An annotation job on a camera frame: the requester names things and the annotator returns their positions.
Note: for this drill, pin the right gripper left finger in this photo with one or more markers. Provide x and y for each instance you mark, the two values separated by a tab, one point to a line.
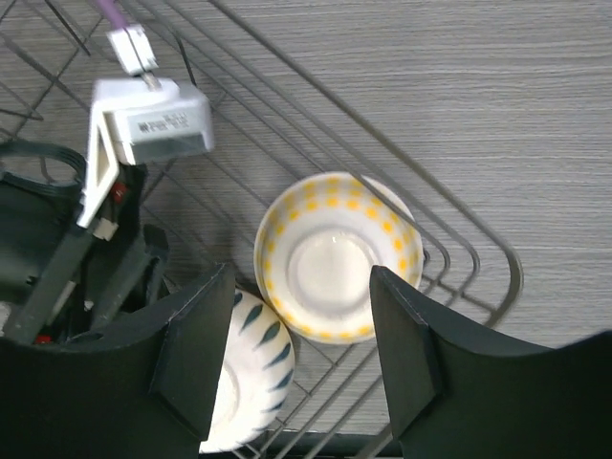
143	386

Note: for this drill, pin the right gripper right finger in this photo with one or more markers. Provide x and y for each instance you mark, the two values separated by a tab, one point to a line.
458	389

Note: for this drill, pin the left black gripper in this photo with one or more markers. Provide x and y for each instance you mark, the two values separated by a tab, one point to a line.
58	279

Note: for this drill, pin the white bowl with blue stripes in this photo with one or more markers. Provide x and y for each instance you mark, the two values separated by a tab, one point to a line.
256	375

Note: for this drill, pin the yellow dotted bowl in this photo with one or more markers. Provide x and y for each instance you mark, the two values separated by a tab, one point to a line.
315	248

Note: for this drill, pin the black wire dish rack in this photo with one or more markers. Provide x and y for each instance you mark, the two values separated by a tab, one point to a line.
275	124

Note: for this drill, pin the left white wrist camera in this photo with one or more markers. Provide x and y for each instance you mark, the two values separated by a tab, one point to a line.
138	119

